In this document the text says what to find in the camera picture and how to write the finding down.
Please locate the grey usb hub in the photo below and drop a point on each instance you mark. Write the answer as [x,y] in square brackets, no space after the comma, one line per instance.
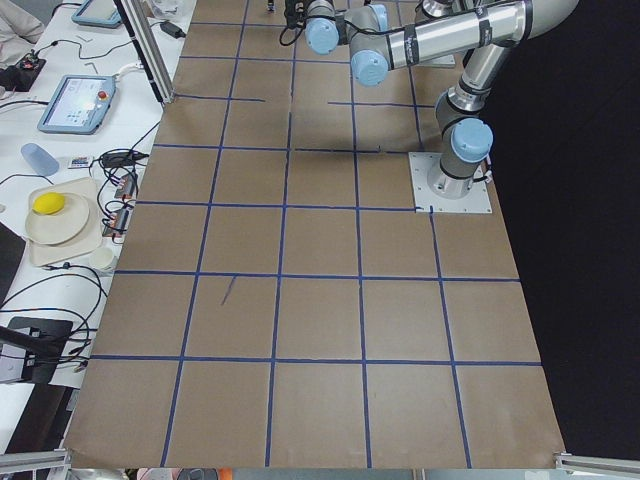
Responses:
[116,223]

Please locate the white paper cup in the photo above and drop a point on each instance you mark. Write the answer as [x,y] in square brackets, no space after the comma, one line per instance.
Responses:
[103,260]

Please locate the beige plate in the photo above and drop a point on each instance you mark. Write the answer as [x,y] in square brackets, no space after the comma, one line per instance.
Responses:
[60,227]

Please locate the black power adapter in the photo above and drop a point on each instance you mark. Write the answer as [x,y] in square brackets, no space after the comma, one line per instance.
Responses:
[172,30]

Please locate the yellow lemon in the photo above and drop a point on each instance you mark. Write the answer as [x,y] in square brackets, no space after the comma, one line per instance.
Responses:
[49,203]

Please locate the teach pendant tablet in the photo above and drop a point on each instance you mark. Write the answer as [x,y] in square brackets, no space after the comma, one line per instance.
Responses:
[97,13]
[79,105]

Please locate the beige tray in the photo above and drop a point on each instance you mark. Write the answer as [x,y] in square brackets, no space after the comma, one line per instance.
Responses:
[87,240]

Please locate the blue plastic cup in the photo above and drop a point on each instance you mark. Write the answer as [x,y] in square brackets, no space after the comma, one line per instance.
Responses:
[41,161]

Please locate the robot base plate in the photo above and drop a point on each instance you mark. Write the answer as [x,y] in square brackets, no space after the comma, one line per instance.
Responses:
[435,192]

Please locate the aluminium frame post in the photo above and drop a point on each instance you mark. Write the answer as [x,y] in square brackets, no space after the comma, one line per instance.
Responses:
[140,32]

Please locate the black camera stand base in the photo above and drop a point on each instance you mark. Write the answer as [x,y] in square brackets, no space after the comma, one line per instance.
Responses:
[31,349]

